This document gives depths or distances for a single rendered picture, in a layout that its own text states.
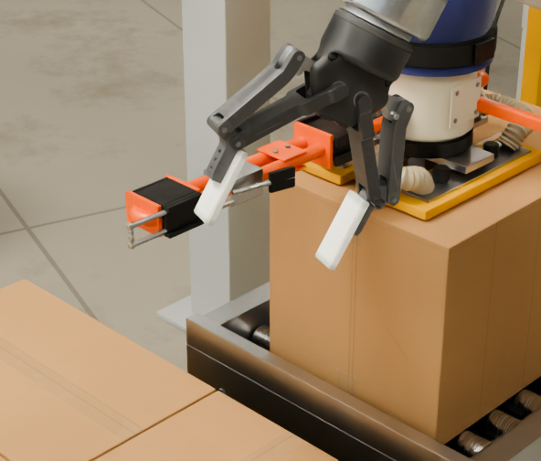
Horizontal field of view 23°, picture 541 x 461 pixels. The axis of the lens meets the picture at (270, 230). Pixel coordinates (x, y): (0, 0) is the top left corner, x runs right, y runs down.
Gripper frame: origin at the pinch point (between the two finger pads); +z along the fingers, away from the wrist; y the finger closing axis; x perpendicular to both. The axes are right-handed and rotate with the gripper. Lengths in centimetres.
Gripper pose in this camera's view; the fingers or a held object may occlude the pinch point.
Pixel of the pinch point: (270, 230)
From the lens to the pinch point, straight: 117.8
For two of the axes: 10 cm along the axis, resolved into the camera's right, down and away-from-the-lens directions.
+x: 4.2, 3.9, -8.2
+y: -7.9, -2.9, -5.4
